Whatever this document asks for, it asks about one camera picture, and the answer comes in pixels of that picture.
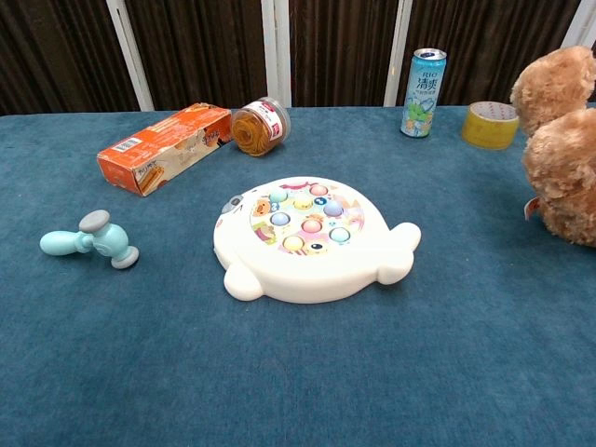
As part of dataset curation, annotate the light blue toy hammer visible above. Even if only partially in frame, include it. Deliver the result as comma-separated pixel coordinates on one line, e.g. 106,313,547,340
39,210,141,270

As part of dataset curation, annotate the white whack-a-mole toy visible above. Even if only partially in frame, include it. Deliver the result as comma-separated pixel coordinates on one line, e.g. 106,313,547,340
212,175,423,305

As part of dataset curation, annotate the clear jar of rubber bands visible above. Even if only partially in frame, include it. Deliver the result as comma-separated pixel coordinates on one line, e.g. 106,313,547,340
231,96,291,158

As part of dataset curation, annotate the blue felt table cover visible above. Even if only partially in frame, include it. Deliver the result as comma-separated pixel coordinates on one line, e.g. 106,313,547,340
0,105,596,447

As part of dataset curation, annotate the orange snack box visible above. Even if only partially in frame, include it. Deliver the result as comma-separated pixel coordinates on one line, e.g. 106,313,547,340
96,102,233,198

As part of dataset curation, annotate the light blue drink can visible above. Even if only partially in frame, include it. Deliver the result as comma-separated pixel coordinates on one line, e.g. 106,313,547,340
400,47,448,140

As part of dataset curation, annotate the dark brown pleated curtain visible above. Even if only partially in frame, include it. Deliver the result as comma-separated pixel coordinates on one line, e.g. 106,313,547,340
0,0,596,116

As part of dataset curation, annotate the yellow packing tape roll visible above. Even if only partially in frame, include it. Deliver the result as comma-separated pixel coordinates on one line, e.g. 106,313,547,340
461,101,521,151

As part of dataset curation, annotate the brown teddy bear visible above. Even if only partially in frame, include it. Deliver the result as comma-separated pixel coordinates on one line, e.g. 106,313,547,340
509,45,596,247

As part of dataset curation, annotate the white frame post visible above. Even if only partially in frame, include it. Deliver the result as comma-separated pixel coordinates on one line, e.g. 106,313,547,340
105,0,156,112
383,0,413,107
260,0,292,109
561,0,596,50

